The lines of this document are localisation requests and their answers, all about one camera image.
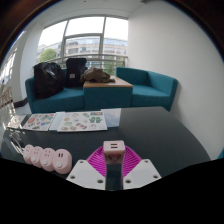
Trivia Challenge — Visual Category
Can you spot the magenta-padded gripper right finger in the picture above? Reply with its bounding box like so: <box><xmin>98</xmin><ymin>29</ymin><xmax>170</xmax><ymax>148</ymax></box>
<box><xmin>122</xmin><ymin>146</ymin><xmax>163</xmax><ymax>191</ymax></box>

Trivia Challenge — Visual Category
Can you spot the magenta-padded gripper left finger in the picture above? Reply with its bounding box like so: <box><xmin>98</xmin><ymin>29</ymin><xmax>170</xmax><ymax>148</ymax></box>
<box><xmin>65</xmin><ymin>146</ymin><xmax>108</xmax><ymax>191</ymax></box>

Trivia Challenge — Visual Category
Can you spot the pink charger block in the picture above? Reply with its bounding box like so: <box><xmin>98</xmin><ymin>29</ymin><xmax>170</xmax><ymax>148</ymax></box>
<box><xmin>102</xmin><ymin>139</ymin><xmax>127</xmax><ymax>166</ymax></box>

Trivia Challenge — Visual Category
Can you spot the pink power strip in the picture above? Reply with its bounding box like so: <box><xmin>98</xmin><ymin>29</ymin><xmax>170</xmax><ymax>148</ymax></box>
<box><xmin>21</xmin><ymin>143</ymin><xmax>74</xmax><ymax>176</ymax></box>

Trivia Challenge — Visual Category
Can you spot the wooden-topped teal side table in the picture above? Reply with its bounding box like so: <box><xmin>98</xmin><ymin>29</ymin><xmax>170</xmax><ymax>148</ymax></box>
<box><xmin>82</xmin><ymin>75</ymin><xmax>135</xmax><ymax>112</ymax></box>

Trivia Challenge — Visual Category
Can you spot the teal armchair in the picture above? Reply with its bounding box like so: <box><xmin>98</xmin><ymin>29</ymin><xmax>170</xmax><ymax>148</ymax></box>
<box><xmin>115</xmin><ymin>66</ymin><xmax>180</xmax><ymax>113</ymax></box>

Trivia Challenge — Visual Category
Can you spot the brown jacket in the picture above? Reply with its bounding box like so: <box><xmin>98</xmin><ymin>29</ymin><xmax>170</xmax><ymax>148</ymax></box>
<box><xmin>79</xmin><ymin>66</ymin><xmax>116</xmax><ymax>85</ymax></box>

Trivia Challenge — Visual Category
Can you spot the bulky black backpack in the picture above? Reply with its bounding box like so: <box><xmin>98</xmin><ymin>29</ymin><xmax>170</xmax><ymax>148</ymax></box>
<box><xmin>32</xmin><ymin>61</ymin><xmax>66</xmax><ymax>100</ymax></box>

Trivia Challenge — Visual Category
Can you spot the slim black backpack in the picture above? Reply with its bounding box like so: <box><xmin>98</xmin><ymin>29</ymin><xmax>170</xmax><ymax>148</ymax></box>
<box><xmin>64</xmin><ymin>57</ymin><xmax>88</xmax><ymax>89</ymax></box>

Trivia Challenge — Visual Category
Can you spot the metal window railing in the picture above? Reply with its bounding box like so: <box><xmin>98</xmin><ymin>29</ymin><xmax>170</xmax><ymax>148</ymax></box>
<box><xmin>36</xmin><ymin>53</ymin><xmax>129</xmax><ymax>70</ymax></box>

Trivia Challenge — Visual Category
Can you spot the grey power cable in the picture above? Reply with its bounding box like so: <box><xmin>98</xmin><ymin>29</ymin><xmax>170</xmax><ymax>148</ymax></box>
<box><xmin>4</xmin><ymin>127</ymin><xmax>28</xmax><ymax>156</ymax></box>

